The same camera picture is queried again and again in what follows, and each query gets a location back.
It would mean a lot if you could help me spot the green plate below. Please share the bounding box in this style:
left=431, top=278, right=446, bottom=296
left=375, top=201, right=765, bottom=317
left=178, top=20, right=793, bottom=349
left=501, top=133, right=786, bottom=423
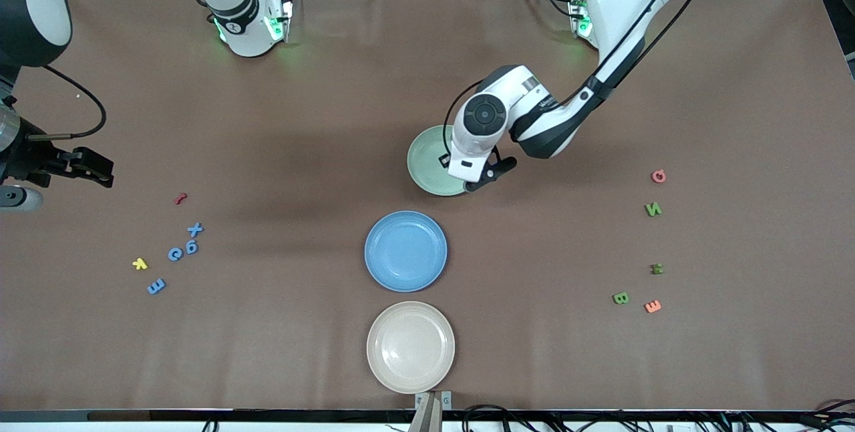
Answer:
left=407, top=125, right=468, bottom=197

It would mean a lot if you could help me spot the blue plate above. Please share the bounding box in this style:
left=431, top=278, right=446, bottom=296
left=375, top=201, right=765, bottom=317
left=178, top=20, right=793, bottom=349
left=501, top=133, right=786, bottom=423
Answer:
left=364, top=210, right=448, bottom=293

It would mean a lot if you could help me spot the large table cover sheet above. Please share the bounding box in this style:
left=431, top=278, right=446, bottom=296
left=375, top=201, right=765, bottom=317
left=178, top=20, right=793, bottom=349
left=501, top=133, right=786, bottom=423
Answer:
left=0, top=0, right=855, bottom=413

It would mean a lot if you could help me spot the beige plate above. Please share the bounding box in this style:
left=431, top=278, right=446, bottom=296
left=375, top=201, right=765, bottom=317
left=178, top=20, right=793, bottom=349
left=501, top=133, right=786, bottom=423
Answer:
left=366, top=300, right=456, bottom=395

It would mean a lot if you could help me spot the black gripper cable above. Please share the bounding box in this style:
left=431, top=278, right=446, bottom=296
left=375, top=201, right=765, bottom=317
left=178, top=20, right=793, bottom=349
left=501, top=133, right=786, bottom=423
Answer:
left=27, top=65, right=108, bottom=140
left=442, top=79, right=492, bottom=159

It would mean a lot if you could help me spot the small metal bracket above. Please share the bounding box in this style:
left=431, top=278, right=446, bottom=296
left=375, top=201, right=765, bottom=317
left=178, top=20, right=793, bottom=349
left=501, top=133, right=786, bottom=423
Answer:
left=414, top=391, right=454, bottom=411

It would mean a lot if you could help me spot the black looped cable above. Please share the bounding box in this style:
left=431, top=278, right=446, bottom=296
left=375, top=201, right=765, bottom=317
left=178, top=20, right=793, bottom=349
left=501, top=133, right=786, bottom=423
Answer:
left=461, top=404, right=535, bottom=432

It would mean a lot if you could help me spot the black cable with connector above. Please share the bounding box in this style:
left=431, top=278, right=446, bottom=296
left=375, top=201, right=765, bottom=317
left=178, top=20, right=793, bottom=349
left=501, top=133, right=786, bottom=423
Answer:
left=795, top=399, right=855, bottom=430

